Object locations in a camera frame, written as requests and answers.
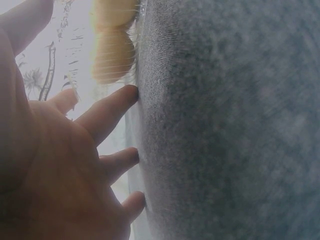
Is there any yellow round fruit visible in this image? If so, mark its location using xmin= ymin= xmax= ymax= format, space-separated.
xmin=90 ymin=0 xmax=138 ymax=28
xmin=91 ymin=26 xmax=137 ymax=86

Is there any person's left hand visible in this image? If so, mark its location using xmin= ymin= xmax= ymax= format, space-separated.
xmin=0 ymin=0 xmax=146 ymax=240

